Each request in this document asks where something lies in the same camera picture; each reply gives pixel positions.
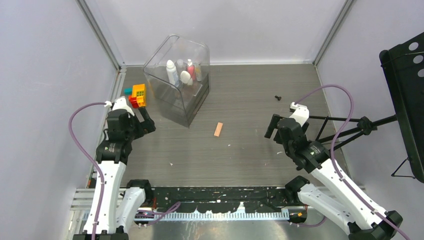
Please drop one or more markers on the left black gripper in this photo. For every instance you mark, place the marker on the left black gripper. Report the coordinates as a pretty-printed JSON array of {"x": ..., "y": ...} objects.
[{"x": 145, "y": 126}]

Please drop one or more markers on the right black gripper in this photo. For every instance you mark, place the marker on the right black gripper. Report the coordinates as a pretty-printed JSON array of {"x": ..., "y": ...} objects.
[{"x": 272, "y": 125}]

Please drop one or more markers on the white cylindrical bottle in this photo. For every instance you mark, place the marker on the white cylindrical bottle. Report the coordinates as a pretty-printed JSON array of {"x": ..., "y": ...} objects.
[{"x": 172, "y": 73}]

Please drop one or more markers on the clear acrylic drawer organizer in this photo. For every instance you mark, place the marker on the clear acrylic drawer organizer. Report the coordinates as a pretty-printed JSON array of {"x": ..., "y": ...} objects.
[{"x": 178, "y": 74}]

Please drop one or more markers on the white oval compact case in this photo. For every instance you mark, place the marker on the white oval compact case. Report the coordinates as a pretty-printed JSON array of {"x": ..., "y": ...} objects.
[{"x": 186, "y": 78}]

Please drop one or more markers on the clear small bottle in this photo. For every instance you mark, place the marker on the clear small bottle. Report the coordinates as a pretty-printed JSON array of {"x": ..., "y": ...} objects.
[{"x": 180, "y": 66}]

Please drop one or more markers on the pink spray bottle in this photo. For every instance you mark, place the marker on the pink spray bottle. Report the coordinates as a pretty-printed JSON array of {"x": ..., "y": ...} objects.
[{"x": 191, "y": 69}]

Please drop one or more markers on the small printed cream tube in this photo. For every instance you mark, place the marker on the small printed cream tube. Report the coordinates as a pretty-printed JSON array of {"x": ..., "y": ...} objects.
[{"x": 198, "y": 72}]

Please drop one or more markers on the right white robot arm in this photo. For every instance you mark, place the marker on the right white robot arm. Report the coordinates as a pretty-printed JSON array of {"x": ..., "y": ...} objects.
[{"x": 360, "y": 217}]

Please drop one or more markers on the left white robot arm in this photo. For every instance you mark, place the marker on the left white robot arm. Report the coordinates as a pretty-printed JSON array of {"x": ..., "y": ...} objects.
[{"x": 109, "y": 219}]

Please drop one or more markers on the colourful toy block stack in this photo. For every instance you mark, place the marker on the colourful toy block stack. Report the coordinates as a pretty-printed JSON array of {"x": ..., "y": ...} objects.
[{"x": 136, "y": 95}]

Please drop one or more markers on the peach concealer stick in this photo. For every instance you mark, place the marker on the peach concealer stick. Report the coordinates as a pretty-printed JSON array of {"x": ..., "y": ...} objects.
[{"x": 218, "y": 129}]

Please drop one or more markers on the black perforated panel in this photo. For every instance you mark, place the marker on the black perforated panel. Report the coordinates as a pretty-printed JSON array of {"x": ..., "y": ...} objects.
[{"x": 403, "y": 68}]

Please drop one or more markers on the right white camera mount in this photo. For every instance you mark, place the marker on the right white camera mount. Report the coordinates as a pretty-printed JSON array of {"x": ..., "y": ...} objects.
[{"x": 300, "y": 113}]

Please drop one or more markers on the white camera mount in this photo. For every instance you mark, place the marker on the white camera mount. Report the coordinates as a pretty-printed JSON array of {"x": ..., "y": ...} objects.
[
  {"x": 300, "y": 113},
  {"x": 120, "y": 103}
]

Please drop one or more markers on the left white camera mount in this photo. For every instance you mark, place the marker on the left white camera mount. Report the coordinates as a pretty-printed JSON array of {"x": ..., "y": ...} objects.
[{"x": 120, "y": 103}]

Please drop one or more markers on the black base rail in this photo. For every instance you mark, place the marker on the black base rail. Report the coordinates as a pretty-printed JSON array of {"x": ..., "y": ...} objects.
[{"x": 254, "y": 199}]

